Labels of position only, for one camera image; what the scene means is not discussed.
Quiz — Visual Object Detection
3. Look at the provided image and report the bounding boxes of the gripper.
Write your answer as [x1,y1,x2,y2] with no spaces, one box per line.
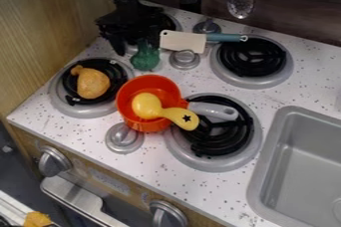
[93,0,179,57]

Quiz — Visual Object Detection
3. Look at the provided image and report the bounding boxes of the green toy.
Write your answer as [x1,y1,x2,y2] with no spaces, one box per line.
[129,38,162,72]

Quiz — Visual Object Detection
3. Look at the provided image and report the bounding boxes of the yellow toy chicken drumstick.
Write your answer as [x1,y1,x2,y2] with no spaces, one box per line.
[69,64,113,101]

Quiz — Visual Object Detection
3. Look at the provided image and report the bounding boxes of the yellow spoon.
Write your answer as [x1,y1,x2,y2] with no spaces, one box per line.
[130,92,201,131]

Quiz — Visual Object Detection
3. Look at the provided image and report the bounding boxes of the toy stove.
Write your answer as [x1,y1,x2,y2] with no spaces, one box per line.
[46,11,296,174]

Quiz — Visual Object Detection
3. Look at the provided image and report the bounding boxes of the yellow toy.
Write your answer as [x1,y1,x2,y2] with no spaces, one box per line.
[22,210,55,227]

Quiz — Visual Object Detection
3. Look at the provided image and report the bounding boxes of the toy sink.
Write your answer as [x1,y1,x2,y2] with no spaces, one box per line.
[244,105,341,227]

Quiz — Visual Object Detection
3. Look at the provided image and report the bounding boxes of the white toy cleaver blue handle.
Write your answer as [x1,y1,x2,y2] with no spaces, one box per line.
[158,29,249,55]

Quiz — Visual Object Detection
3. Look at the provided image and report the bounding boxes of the orange pot grey handle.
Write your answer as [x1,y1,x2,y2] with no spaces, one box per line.
[114,74,241,133]

